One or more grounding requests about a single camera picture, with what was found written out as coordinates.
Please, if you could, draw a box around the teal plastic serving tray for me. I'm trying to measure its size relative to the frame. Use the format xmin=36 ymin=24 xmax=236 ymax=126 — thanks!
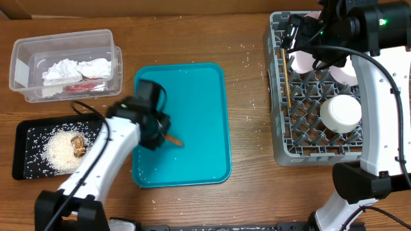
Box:
xmin=132 ymin=63 xmax=232 ymax=188

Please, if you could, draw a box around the pile of white rice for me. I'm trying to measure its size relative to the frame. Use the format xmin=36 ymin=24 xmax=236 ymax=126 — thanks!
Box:
xmin=40 ymin=129 xmax=94 ymax=175

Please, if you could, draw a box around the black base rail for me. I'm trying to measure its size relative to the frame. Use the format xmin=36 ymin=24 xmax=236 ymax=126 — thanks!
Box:
xmin=138 ymin=222 xmax=306 ymax=231

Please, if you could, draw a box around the wooden chopstick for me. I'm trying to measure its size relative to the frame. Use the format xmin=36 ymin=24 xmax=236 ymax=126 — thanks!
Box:
xmin=281 ymin=48 xmax=292 ymax=108

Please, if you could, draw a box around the pale green bowl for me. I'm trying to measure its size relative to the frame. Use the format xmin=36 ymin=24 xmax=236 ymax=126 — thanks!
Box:
xmin=320 ymin=95 xmax=362 ymax=133

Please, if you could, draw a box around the white napkin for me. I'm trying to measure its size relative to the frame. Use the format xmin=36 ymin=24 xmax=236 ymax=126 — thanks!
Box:
xmin=76 ymin=58 xmax=112 ymax=79
xmin=42 ymin=58 xmax=83 ymax=98

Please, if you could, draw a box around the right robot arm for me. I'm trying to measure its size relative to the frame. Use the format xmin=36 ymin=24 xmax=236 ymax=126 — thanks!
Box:
xmin=281 ymin=1 xmax=410 ymax=230

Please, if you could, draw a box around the large pink plate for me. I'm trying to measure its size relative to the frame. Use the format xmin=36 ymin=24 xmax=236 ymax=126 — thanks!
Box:
xmin=289 ymin=12 xmax=324 ymax=74

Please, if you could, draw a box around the orange carrot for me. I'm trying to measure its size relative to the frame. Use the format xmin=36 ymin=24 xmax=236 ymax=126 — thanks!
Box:
xmin=165 ymin=134 xmax=184 ymax=147

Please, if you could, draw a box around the grey dishwasher rack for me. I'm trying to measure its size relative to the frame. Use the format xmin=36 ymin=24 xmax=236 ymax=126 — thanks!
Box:
xmin=264 ymin=12 xmax=362 ymax=166

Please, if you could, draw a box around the red snack wrapper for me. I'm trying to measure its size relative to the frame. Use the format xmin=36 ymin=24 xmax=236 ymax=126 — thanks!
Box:
xmin=66 ymin=82 xmax=107 ymax=93

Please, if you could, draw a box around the clear plastic waste bin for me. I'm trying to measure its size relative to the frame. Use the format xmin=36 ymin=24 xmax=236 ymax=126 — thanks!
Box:
xmin=9 ymin=29 xmax=123 ymax=103

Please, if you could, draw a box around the black rectangular tray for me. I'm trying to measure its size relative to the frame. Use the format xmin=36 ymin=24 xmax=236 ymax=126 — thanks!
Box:
xmin=12 ymin=114 xmax=101 ymax=180

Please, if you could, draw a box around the gold foil wrapper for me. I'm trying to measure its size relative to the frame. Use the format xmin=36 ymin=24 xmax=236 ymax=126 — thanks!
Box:
xmin=71 ymin=135 xmax=86 ymax=158

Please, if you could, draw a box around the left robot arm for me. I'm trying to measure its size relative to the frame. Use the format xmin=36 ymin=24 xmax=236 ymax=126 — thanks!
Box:
xmin=35 ymin=80 xmax=171 ymax=231

